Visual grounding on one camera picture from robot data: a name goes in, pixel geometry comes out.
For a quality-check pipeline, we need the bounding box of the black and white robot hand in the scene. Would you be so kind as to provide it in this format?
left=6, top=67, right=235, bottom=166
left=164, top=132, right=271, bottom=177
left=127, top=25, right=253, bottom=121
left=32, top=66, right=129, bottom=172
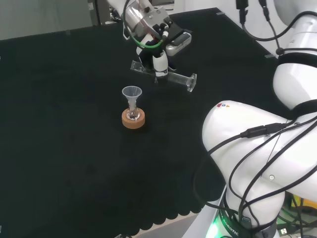
left=135, top=9, right=185, bottom=84

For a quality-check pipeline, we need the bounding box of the clear glass graduated cylinder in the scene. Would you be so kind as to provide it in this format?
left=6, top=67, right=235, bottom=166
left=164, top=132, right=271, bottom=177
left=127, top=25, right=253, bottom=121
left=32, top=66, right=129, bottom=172
left=130, top=60, right=198, bottom=93

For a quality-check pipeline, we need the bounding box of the clear plastic funnel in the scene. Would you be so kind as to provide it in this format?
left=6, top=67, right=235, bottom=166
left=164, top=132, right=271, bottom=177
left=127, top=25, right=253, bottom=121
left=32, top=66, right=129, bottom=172
left=121, top=86, right=143, bottom=110

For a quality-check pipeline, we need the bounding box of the small round-bottom glass flask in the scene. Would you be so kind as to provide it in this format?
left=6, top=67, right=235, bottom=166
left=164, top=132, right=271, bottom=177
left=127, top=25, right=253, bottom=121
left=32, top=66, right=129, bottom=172
left=125, top=103, right=141, bottom=121

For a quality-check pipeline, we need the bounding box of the grey metal cabinet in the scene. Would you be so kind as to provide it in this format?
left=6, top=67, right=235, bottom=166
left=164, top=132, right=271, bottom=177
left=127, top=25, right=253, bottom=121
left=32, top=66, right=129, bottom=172
left=86, top=0, right=112, bottom=26

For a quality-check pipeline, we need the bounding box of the black cloth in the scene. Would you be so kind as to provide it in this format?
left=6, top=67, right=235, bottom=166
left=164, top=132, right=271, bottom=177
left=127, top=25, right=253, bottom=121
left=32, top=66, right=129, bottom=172
left=0, top=7, right=282, bottom=237

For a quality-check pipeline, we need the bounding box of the green cable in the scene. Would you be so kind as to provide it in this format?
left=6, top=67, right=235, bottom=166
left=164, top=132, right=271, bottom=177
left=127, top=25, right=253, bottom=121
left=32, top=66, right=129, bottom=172
left=129, top=31, right=169, bottom=50

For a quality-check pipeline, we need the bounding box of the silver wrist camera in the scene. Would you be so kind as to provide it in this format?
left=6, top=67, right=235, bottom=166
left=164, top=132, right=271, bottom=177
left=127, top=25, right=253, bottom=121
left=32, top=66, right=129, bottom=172
left=165, top=31, right=193, bottom=57

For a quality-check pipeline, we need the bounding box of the cork ring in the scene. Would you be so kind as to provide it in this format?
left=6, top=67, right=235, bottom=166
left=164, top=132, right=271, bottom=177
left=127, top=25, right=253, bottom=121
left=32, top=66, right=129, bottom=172
left=121, top=109, right=146, bottom=130

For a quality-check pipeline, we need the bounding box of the black cable with inline connector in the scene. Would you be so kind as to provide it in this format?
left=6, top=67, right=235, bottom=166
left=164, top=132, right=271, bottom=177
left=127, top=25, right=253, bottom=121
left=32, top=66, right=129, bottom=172
left=205, top=119, right=317, bottom=225

